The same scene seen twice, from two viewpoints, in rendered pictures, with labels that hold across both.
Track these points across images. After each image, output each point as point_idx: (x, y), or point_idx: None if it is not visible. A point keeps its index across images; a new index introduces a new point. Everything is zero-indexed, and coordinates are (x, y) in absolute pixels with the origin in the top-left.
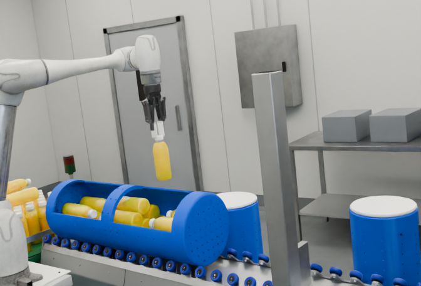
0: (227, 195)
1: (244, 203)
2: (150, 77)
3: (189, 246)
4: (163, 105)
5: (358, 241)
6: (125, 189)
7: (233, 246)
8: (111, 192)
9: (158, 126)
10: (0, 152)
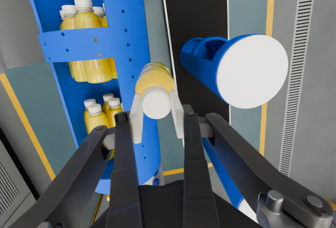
0: (266, 60)
1: (241, 104)
2: None
3: None
4: (238, 187)
5: (230, 182)
6: (70, 57)
7: (207, 86)
8: (50, 33)
9: (173, 105)
10: None
